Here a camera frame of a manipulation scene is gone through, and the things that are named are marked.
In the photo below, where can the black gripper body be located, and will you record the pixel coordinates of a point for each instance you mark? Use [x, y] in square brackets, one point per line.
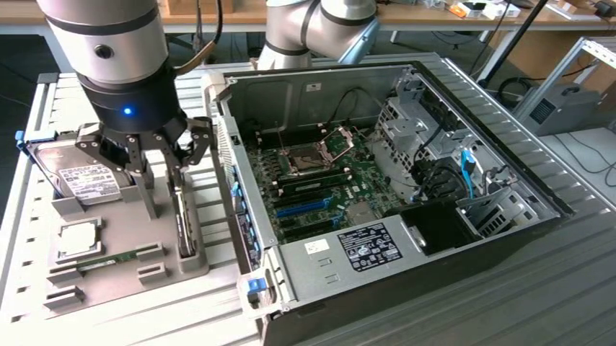
[130, 104]

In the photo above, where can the NVIDIA graphics card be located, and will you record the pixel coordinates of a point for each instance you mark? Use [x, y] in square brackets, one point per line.
[185, 230]

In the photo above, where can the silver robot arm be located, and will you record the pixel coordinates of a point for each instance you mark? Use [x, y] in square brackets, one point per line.
[106, 36]

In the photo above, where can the hard disk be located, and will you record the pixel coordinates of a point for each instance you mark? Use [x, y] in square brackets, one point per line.
[87, 180]

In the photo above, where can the thin metal locking lever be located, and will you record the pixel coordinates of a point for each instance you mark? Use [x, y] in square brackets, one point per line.
[280, 138]

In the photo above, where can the grey parts rack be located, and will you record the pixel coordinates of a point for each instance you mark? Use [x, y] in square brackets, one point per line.
[121, 230]

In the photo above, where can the CPU socket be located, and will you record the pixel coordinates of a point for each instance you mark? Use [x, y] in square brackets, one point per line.
[304, 160]

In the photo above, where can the blue clamp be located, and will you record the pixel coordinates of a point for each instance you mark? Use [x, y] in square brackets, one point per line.
[19, 140]

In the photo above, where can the silver CPU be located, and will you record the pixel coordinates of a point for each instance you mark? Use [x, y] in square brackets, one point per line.
[77, 236]

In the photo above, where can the RAM stick with white label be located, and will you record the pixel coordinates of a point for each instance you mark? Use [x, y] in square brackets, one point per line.
[308, 186]

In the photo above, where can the black expansion slot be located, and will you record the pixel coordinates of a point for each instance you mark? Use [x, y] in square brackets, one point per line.
[308, 197]
[308, 235]
[308, 224]

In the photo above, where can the green RAM stick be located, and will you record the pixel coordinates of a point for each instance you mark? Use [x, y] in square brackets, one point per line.
[109, 260]

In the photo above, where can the wooden box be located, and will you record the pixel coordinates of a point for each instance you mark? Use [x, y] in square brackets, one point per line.
[193, 6]

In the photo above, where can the blue expansion slot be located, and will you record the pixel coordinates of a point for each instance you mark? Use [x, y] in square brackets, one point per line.
[304, 209]

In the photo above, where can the metal socket cover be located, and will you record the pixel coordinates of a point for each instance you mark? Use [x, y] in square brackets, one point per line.
[351, 138]

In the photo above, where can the green motherboard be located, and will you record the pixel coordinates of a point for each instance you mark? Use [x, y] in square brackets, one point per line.
[356, 173]

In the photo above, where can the silver chipset heatsink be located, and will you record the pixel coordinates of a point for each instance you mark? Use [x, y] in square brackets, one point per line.
[363, 212]

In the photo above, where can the metal disk bay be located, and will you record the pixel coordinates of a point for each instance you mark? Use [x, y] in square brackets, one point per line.
[409, 126]

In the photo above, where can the grey power supply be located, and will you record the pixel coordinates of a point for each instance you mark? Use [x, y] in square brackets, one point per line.
[313, 266]

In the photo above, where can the blue case latch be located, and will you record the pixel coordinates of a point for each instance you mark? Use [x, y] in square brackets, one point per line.
[256, 288]

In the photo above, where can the wooden desk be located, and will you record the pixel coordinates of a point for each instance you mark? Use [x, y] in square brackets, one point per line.
[413, 19]

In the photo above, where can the orange and white box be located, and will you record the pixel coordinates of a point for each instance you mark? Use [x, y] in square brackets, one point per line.
[469, 12]

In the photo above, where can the metal drive caddy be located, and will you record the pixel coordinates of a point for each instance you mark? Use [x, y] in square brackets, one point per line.
[496, 216]

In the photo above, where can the black open PC case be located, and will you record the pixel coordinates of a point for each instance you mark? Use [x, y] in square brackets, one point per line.
[433, 306]

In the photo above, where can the black pole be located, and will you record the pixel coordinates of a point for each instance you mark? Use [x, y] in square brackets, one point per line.
[518, 36]

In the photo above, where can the grey equipment box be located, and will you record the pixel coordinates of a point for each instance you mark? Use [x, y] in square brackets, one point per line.
[572, 108]

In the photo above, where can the aluminium profile frame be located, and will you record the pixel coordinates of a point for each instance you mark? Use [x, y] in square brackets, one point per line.
[592, 47]

